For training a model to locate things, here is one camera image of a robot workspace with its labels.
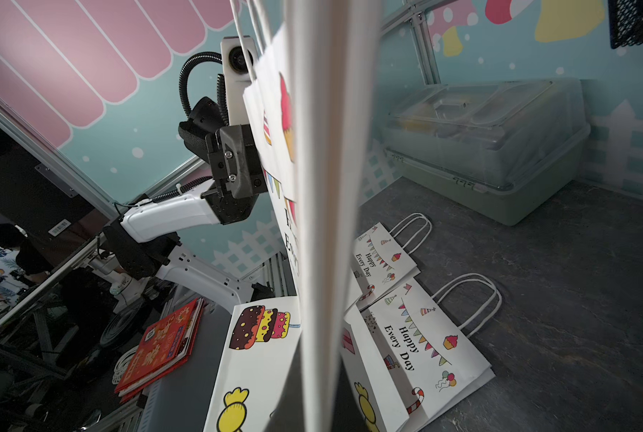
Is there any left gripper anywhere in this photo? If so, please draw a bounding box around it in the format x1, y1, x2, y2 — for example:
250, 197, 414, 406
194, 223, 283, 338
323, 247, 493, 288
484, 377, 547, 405
205, 124, 267, 199

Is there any paper bag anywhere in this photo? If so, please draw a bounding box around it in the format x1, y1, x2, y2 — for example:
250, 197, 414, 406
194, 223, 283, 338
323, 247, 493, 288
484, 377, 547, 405
341, 274, 502, 431
204, 1, 384, 431
351, 212, 433, 311

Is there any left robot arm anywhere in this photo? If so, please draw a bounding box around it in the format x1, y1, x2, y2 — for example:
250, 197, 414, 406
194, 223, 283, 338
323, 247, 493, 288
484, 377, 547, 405
104, 47, 275, 311

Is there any red book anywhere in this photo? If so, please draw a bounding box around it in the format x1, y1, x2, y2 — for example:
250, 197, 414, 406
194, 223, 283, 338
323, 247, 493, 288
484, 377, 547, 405
114, 298, 208, 403

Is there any clear plastic storage box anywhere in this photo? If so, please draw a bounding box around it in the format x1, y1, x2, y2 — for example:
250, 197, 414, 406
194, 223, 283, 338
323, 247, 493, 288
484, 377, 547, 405
381, 77, 590, 226

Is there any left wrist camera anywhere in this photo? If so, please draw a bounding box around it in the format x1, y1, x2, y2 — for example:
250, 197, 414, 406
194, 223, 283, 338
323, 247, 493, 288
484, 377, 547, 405
221, 36, 258, 125

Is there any black wire mesh basket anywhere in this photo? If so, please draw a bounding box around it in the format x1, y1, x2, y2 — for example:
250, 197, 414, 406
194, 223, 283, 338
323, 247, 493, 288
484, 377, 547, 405
607, 0, 643, 50

